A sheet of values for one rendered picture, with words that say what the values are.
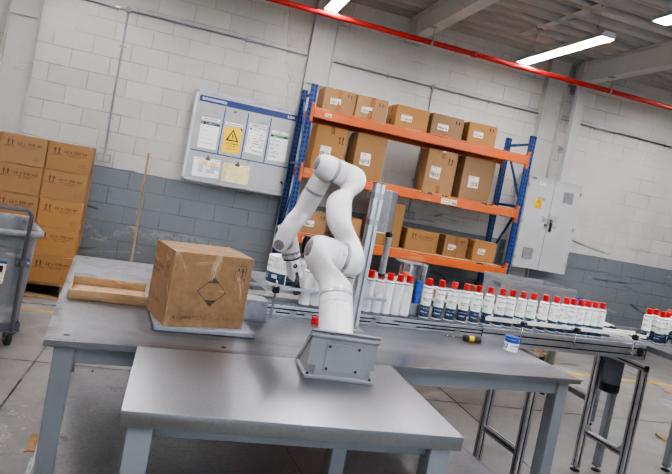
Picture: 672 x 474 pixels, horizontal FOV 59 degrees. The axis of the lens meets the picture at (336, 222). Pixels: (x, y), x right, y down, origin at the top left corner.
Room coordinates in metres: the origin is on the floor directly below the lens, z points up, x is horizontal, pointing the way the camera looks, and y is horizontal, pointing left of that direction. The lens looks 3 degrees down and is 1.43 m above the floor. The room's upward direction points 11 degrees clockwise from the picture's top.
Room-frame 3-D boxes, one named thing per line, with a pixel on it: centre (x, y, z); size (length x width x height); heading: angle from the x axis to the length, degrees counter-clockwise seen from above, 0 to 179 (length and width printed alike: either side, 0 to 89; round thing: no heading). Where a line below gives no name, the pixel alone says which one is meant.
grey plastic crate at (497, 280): (4.62, -1.59, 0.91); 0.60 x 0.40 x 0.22; 109
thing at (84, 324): (2.81, 0.09, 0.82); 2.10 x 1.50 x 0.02; 111
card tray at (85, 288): (2.40, 0.86, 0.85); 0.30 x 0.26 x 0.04; 111
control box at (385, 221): (2.72, -0.20, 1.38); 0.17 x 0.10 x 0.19; 166
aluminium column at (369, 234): (2.64, -0.16, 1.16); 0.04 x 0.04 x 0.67; 21
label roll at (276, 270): (3.18, 0.22, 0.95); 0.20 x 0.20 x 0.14
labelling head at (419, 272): (3.00, -0.43, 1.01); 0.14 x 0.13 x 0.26; 111
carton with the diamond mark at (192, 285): (2.21, 0.46, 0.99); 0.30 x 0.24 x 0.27; 123
